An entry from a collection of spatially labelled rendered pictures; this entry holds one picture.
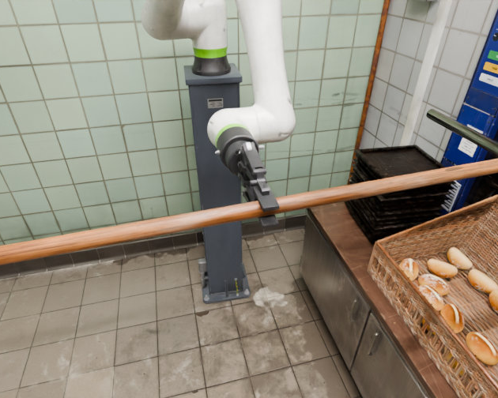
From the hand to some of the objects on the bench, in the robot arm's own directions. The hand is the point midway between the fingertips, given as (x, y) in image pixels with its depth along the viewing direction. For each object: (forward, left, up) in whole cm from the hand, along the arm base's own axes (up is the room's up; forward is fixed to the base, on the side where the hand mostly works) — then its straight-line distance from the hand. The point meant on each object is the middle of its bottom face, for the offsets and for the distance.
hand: (265, 205), depth 62 cm
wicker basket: (-5, +74, -60) cm, 95 cm away
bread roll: (-16, +85, -58) cm, 104 cm away
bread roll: (-6, +84, -59) cm, 103 cm away
